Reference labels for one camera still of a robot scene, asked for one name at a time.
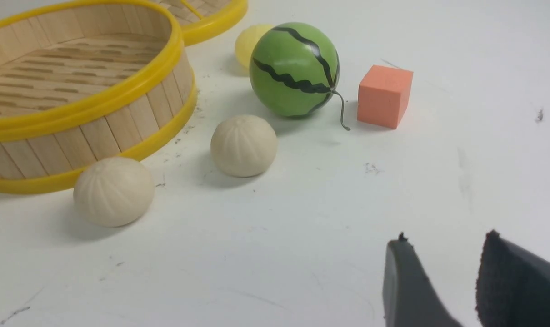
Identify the yellow bun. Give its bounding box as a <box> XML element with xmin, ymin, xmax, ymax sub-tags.
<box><xmin>234</xmin><ymin>24</ymin><xmax>275</xmax><ymax>71</ymax></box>

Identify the bamboo steamer tray yellow rim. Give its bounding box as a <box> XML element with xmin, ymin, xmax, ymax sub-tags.
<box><xmin>0</xmin><ymin>0</ymin><xmax>197</xmax><ymax>194</ymax></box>

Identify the white pleated bun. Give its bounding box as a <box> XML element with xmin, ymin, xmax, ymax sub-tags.
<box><xmin>210</xmin><ymin>114</ymin><xmax>279</xmax><ymax>178</ymax></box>
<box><xmin>73</xmin><ymin>157</ymin><xmax>156</xmax><ymax>228</ymax></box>

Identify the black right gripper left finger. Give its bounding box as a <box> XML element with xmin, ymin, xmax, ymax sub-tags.
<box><xmin>383</xmin><ymin>233</ymin><xmax>461</xmax><ymax>327</ymax></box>

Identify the green toy watermelon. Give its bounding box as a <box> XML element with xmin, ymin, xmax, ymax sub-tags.
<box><xmin>249</xmin><ymin>21</ymin><xmax>341</xmax><ymax>118</ymax></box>

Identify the woven bamboo steamer lid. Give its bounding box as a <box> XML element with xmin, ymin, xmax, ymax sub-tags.
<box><xmin>154</xmin><ymin>0</ymin><xmax>248</xmax><ymax>46</ymax></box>

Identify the orange foam cube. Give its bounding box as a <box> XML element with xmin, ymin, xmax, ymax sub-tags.
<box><xmin>357</xmin><ymin>65</ymin><xmax>414</xmax><ymax>129</ymax></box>

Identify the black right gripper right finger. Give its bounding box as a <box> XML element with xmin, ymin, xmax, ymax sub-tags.
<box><xmin>476</xmin><ymin>230</ymin><xmax>550</xmax><ymax>327</ymax></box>

